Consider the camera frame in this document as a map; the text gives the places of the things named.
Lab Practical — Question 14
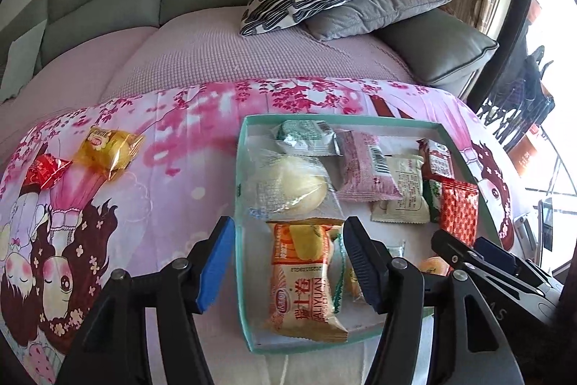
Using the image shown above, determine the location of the yellow cake packet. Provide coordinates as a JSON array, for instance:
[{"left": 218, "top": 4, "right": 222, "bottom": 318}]
[{"left": 72, "top": 127, "right": 146, "bottom": 183}]

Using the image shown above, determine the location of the round crackers packet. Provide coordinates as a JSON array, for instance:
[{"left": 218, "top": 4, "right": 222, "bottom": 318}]
[{"left": 328, "top": 227, "right": 368, "bottom": 314}]

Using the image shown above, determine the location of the printed cartoon blanket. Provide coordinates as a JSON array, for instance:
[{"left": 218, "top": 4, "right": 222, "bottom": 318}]
[{"left": 0, "top": 78, "right": 524, "bottom": 385}]

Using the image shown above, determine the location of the white packet with green edges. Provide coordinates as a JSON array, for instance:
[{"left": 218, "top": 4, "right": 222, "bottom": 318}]
[{"left": 370, "top": 155, "right": 431, "bottom": 226}]

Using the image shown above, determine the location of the green biscuit packet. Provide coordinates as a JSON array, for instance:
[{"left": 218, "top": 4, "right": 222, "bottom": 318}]
[{"left": 426, "top": 180, "right": 445, "bottom": 223}]

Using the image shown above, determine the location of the orange and cream roll packet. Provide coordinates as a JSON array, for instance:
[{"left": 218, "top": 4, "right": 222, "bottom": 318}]
[{"left": 262, "top": 219, "right": 350, "bottom": 344}]

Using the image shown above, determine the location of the teal cardboard box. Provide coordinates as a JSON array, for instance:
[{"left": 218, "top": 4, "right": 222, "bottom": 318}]
[{"left": 233, "top": 113, "right": 490, "bottom": 355}]

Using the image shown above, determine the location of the pink sofa cover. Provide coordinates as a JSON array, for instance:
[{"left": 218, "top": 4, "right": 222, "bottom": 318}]
[{"left": 0, "top": 22, "right": 418, "bottom": 151}]

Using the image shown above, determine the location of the grey pillow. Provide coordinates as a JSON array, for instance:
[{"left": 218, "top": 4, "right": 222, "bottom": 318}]
[{"left": 307, "top": 0, "right": 453, "bottom": 42}]

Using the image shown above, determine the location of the small jelly cup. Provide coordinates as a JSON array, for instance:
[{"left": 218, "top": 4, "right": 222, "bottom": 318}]
[{"left": 419, "top": 256, "right": 452, "bottom": 277}]

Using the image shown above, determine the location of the mauve snack packet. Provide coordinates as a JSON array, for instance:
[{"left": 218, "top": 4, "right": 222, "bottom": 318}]
[{"left": 336, "top": 130, "right": 404, "bottom": 203}]

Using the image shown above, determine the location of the dark red wafer packet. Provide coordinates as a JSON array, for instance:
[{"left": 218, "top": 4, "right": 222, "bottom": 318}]
[{"left": 417, "top": 138, "right": 457, "bottom": 179}]

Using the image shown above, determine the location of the red flower snack packet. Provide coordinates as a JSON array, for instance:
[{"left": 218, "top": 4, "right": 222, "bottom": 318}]
[{"left": 25, "top": 154, "right": 73, "bottom": 191}]

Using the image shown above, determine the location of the round cake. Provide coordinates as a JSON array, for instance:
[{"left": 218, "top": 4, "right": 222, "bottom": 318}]
[{"left": 241, "top": 153, "right": 343, "bottom": 223}]

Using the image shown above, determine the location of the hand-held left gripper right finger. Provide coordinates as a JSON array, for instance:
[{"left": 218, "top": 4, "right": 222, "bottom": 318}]
[{"left": 342, "top": 216, "right": 526, "bottom": 385}]

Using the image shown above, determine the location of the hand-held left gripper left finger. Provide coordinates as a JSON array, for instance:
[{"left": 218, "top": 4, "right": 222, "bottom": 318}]
[{"left": 54, "top": 216, "right": 236, "bottom": 385}]

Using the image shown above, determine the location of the drying rack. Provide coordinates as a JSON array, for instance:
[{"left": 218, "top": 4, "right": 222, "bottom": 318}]
[{"left": 473, "top": 47, "right": 556, "bottom": 151}]

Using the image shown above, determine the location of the red patterned snack packet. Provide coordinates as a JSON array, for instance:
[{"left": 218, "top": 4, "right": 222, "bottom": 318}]
[{"left": 438, "top": 180, "right": 479, "bottom": 249}]

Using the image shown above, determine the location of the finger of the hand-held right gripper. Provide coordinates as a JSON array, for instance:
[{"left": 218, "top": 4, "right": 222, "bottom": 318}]
[
  {"left": 473, "top": 237, "right": 517, "bottom": 274},
  {"left": 430, "top": 228, "right": 486, "bottom": 278}
]

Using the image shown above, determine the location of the pale green pillow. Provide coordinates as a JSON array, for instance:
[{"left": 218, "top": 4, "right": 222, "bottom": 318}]
[{"left": 0, "top": 19, "right": 48, "bottom": 104}]

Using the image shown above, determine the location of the teal and white snack packet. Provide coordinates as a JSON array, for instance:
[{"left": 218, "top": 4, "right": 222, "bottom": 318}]
[{"left": 276, "top": 120, "right": 340, "bottom": 158}]

